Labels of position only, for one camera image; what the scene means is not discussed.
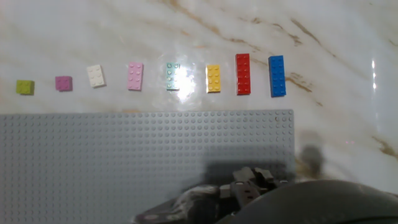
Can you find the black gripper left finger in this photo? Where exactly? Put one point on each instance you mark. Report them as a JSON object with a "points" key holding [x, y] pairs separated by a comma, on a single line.
{"points": [[245, 189]]}

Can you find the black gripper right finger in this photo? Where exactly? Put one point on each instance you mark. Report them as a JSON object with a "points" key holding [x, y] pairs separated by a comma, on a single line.
{"points": [[265, 180]]}

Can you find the blue long Lego brick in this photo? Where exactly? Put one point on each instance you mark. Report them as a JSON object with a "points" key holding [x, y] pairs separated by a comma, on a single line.
{"points": [[277, 76]]}

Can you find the red long Lego brick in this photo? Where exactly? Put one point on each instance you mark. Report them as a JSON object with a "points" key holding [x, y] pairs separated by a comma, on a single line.
{"points": [[242, 74]]}

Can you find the yellow Lego brick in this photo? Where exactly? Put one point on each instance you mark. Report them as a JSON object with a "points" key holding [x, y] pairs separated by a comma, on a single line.
{"points": [[213, 78]]}

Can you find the green Lego brick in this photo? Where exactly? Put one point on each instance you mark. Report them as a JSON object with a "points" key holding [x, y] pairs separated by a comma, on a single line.
{"points": [[172, 76]]}

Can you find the grey Lego baseplate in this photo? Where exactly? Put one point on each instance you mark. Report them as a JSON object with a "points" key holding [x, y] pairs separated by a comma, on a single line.
{"points": [[93, 155]]}

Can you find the pink Lego brick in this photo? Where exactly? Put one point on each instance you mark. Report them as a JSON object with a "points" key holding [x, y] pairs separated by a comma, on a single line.
{"points": [[135, 76]]}

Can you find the white Lego brick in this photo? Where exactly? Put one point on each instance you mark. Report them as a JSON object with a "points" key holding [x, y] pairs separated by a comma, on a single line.
{"points": [[95, 76]]}

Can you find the magenta small Lego brick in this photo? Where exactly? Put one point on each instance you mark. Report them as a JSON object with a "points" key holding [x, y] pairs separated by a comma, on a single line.
{"points": [[63, 83]]}

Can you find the lime small Lego brick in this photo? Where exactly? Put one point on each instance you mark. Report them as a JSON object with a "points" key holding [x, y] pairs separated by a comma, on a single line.
{"points": [[25, 87]]}

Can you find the marble pattern board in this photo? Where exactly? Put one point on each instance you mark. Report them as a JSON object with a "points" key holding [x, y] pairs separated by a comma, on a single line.
{"points": [[199, 31]]}

